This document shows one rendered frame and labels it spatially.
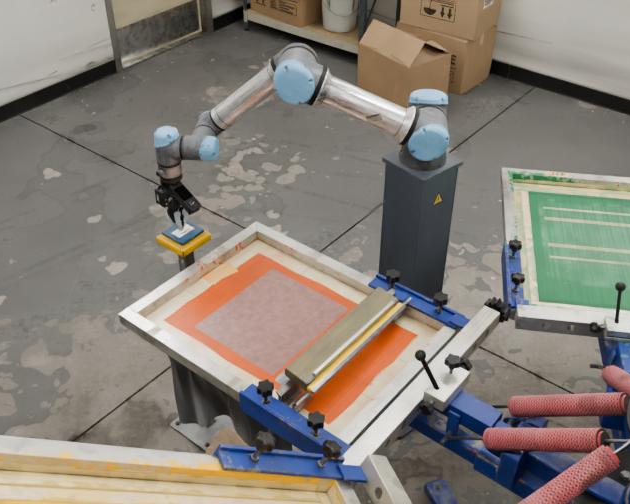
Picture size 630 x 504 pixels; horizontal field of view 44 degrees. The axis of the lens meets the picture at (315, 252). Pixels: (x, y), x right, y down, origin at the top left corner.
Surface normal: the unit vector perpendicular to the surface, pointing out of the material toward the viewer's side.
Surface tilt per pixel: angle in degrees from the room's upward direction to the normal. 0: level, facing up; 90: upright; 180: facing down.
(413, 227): 90
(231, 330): 0
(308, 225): 0
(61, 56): 90
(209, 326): 0
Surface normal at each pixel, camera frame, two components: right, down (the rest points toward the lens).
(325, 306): 0.00, -0.79
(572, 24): -0.63, 0.48
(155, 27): 0.78, 0.39
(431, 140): 0.04, 0.65
